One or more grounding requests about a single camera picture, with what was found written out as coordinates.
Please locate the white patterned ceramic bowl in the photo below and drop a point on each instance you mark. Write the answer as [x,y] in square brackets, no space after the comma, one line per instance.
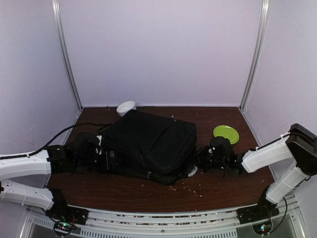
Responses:
[125,107]

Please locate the black student backpack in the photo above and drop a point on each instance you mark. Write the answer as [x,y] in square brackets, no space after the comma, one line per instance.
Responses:
[152,147]

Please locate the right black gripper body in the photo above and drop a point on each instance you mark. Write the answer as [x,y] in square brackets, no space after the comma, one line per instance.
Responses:
[205,160]

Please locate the right aluminium frame post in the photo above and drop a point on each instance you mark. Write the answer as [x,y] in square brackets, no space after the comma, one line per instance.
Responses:
[262,29]

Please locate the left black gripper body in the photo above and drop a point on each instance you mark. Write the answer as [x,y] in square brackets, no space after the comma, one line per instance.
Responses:
[104,165]

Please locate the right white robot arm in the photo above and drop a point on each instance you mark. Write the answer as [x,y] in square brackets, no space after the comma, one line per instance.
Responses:
[298,144]

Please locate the green round plate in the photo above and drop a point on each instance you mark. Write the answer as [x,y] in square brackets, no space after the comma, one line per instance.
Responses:
[227,132]

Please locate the front aluminium rail base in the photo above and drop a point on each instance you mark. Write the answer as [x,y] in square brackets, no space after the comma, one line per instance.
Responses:
[220,223]

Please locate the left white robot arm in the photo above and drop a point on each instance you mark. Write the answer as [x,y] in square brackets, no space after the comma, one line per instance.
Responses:
[85,151]

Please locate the aluminium frame post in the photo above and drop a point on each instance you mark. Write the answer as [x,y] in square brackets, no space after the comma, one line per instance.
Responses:
[64,51]
[262,29]

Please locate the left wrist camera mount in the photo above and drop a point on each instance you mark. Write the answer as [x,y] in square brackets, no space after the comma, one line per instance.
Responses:
[99,148]

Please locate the left aluminium frame post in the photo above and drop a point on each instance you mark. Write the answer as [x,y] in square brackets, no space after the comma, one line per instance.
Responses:
[64,51]

